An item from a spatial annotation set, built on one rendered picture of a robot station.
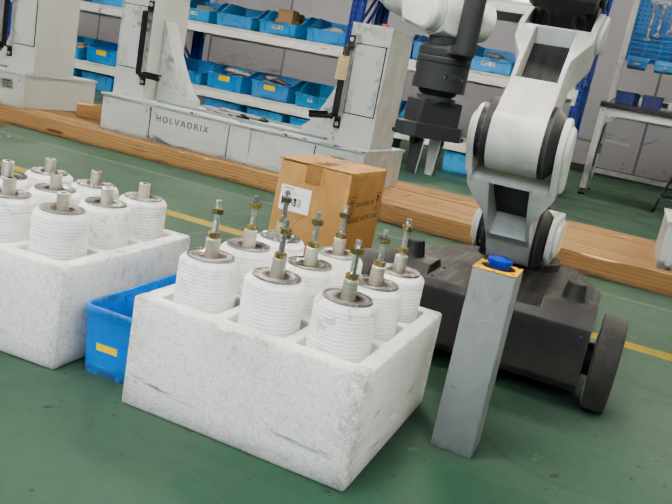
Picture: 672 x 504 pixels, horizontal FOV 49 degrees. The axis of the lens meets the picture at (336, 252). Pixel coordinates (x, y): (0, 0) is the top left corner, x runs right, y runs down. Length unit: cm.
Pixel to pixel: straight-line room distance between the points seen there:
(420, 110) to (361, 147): 211
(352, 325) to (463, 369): 25
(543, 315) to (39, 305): 94
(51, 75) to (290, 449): 358
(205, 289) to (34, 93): 333
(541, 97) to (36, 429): 106
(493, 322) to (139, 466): 57
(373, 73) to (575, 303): 197
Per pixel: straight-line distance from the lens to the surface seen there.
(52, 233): 131
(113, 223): 140
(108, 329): 128
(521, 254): 174
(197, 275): 113
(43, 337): 132
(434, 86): 121
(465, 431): 125
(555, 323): 152
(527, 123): 146
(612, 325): 155
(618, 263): 300
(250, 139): 348
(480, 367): 121
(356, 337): 105
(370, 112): 329
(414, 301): 127
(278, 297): 108
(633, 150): 939
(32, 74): 436
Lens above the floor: 56
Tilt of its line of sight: 13 degrees down
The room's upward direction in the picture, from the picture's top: 11 degrees clockwise
